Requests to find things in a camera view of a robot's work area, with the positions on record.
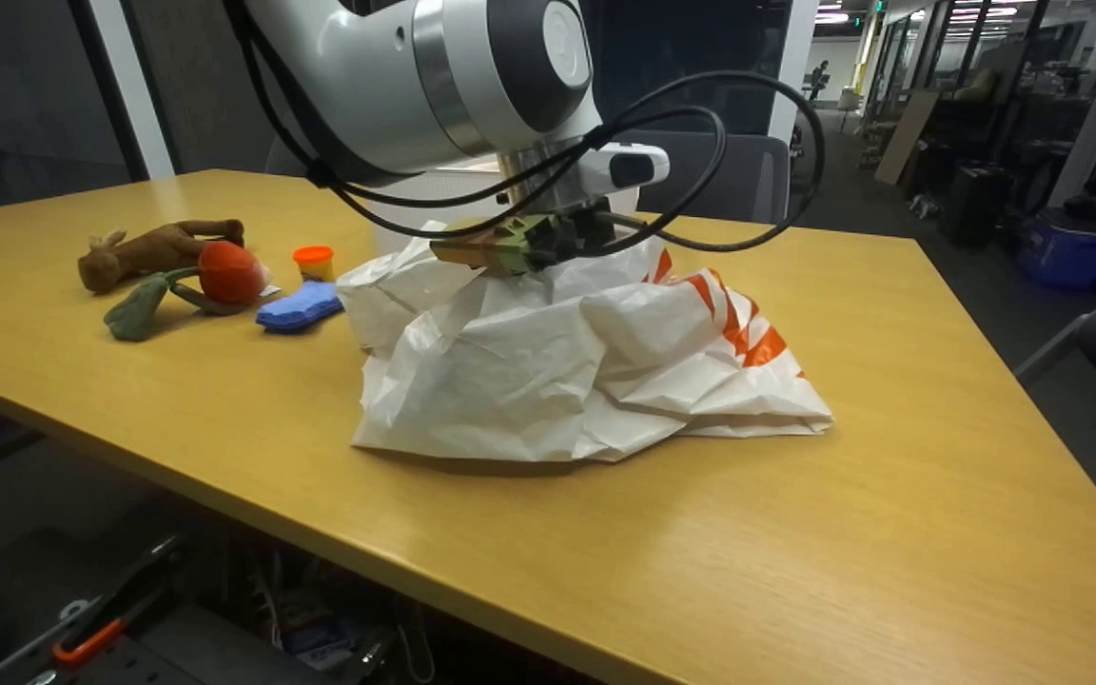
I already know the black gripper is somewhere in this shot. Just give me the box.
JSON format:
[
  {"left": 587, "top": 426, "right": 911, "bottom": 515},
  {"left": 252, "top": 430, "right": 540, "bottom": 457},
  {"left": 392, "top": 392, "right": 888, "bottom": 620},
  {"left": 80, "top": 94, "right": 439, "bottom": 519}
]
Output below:
[{"left": 530, "top": 199, "right": 624, "bottom": 261}]

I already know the white orange print carrier bag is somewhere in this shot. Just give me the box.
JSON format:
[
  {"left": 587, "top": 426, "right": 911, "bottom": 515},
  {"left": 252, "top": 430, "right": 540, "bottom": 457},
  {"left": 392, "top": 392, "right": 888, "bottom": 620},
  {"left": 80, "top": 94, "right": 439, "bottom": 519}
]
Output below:
[{"left": 351, "top": 232, "right": 836, "bottom": 469}]

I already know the small orange cup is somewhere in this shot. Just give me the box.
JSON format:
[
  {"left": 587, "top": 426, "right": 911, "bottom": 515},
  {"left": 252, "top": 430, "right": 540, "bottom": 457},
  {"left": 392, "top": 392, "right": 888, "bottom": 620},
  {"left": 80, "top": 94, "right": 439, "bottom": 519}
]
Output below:
[{"left": 288, "top": 242, "right": 339, "bottom": 283}]

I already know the blue sponge block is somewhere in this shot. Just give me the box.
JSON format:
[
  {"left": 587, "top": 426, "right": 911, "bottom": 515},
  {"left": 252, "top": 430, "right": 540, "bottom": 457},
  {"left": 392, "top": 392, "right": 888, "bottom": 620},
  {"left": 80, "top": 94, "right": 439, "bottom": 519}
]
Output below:
[{"left": 255, "top": 277, "right": 348, "bottom": 340}]

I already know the red plush tomato green leaf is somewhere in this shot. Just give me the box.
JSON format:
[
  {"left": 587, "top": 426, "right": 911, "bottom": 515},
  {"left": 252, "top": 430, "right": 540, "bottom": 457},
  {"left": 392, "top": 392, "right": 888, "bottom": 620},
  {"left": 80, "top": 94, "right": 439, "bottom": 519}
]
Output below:
[{"left": 102, "top": 237, "right": 270, "bottom": 341}]

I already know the leaning cardboard panel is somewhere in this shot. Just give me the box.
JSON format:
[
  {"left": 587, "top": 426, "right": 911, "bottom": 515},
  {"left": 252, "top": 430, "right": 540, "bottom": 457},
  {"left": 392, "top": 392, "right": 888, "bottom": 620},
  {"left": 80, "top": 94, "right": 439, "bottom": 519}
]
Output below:
[{"left": 873, "top": 86, "right": 945, "bottom": 190}]

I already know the brown plush animal toy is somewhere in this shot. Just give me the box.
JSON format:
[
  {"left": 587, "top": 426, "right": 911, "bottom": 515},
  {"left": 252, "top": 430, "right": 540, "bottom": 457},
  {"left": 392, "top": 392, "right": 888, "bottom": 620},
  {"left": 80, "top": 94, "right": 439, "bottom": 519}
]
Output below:
[{"left": 71, "top": 217, "right": 252, "bottom": 297}]

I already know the blue plastic tub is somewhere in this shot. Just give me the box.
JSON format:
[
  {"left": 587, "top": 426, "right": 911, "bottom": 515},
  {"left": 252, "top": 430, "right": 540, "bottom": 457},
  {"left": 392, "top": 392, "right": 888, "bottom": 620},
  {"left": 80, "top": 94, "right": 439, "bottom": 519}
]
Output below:
[{"left": 1015, "top": 204, "right": 1096, "bottom": 297}]

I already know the orange handled tool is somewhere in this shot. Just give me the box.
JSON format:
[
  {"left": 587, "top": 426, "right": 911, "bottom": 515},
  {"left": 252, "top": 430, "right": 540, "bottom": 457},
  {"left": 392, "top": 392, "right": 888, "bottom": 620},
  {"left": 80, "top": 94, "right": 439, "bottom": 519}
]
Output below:
[{"left": 51, "top": 615, "right": 126, "bottom": 674}]

